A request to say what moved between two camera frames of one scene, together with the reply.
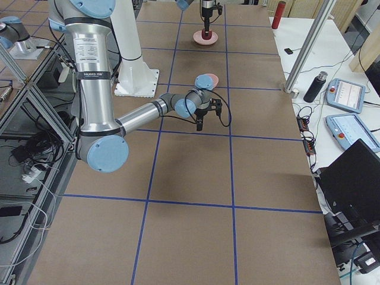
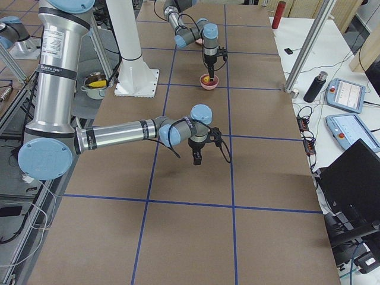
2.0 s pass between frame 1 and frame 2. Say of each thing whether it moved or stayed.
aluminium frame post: stayed
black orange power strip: stayed
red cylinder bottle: stayed
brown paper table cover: stayed
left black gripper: moved
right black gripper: moved
